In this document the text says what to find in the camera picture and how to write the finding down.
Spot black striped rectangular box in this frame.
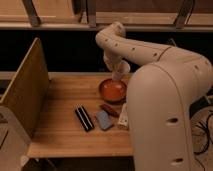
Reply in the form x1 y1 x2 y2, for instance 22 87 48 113
75 106 94 132

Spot blue sponge block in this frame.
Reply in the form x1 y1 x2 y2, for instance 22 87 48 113
96 110 113 131

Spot wooden upper shelf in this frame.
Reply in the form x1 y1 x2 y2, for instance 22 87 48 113
0 0 213 32

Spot ceramic cup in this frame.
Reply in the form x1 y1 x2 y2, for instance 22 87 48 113
112 60 130 80

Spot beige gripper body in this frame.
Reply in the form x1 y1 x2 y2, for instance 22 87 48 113
103 54 122 71

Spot small reddish brown object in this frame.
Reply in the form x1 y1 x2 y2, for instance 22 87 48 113
100 104 119 117

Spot orange bowl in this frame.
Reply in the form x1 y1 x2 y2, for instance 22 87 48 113
99 79 127 103

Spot cream tube with cap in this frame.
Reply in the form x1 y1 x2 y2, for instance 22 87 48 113
118 104 129 129

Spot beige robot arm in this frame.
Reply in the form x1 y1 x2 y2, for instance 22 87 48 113
96 22 213 171

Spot wooden side panel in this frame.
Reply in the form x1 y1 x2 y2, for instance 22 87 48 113
0 38 49 142

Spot black cables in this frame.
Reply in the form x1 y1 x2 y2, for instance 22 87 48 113
193 109 213 156

